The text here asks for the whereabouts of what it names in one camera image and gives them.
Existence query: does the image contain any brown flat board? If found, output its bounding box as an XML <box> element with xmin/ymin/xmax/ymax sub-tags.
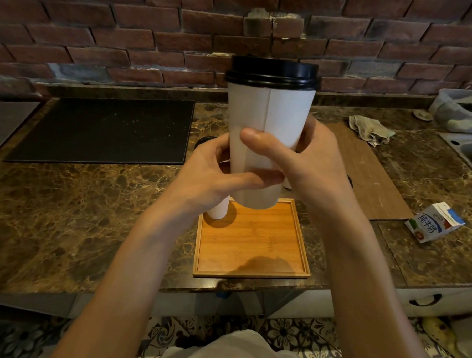
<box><xmin>320</xmin><ymin>121</ymin><xmax>419</xmax><ymax>223</ymax></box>

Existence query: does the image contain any counter lidded cup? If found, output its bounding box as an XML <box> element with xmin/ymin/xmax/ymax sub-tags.
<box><xmin>192</xmin><ymin>135</ymin><xmax>356</xmax><ymax>194</ymax></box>

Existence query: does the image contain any black rubber mat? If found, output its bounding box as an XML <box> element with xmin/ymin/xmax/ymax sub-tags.
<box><xmin>4</xmin><ymin>90</ymin><xmax>195</xmax><ymax>171</ymax></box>

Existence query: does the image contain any black drawer handle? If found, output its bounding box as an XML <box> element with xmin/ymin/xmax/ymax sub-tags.
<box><xmin>408</xmin><ymin>293</ymin><xmax>443</xmax><ymax>308</ymax></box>

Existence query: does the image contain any person's left forearm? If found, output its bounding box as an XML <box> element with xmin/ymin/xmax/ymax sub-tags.
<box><xmin>49</xmin><ymin>199</ymin><xmax>203</xmax><ymax>358</ymax></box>

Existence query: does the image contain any square wooden tray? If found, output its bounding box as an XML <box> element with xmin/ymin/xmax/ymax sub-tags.
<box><xmin>192</xmin><ymin>193</ymin><xmax>315</xmax><ymax>284</ymax></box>

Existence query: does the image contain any white drawer front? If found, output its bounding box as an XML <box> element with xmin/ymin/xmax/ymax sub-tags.
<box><xmin>394</xmin><ymin>282</ymin><xmax>472</xmax><ymax>321</ymax></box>

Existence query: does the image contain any white blue milk carton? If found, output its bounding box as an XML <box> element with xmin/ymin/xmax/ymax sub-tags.
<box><xmin>403</xmin><ymin>200</ymin><xmax>467</xmax><ymax>246</ymax></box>

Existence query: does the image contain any person's left hand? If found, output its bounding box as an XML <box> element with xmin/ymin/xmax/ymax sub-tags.
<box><xmin>154</xmin><ymin>129</ymin><xmax>288</xmax><ymax>235</ymax></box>

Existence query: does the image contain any person's right forearm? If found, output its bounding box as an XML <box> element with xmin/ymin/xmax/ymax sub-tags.
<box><xmin>313</xmin><ymin>205</ymin><xmax>452</xmax><ymax>358</ymax></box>

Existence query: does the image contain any white paper cup black lid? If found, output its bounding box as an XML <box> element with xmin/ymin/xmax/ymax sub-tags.
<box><xmin>206</xmin><ymin>195</ymin><xmax>231</xmax><ymax>221</ymax></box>
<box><xmin>218</xmin><ymin>54</ymin><xmax>321</xmax><ymax>213</ymax></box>

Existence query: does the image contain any grey metal panel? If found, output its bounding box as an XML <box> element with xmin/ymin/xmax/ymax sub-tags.
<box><xmin>0</xmin><ymin>100</ymin><xmax>42</xmax><ymax>165</ymax></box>

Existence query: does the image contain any person's light grey clothing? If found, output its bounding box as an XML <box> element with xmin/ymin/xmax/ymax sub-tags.
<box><xmin>157</xmin><ymin>325</ymin><xmax>312</xmax><ymax>358</ymax></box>

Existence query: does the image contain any clear plastic container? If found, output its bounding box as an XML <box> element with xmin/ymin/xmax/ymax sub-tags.
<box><xmin>427</xmin><ymin>87</ymin><xmax>472</xmax><ymax>134</ymax></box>

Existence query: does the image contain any white plastic bag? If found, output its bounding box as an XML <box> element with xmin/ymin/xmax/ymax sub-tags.
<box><xmin>449</xmin><ymin>314</ymin><xmax>472</xmax><ymax>356</ymax></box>

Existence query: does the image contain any yellow slipper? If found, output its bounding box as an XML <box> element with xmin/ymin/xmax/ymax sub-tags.
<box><xmin>420</xmin><ymin>316</ymin><xmax>472</xmax><ymax>358</ymax></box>

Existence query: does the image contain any crumpled beige rag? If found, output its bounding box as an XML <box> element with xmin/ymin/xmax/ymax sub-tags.
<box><xmin>347</xmin><ymin>114</ymin><xmax>397</xmax><ymax>149</ymax></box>

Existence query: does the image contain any person's right hand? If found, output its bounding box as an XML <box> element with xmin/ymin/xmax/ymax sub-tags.
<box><xmin>235</xmin><ymin>112</ymin><xmax>368</xmax><ymax>228</ymax></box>

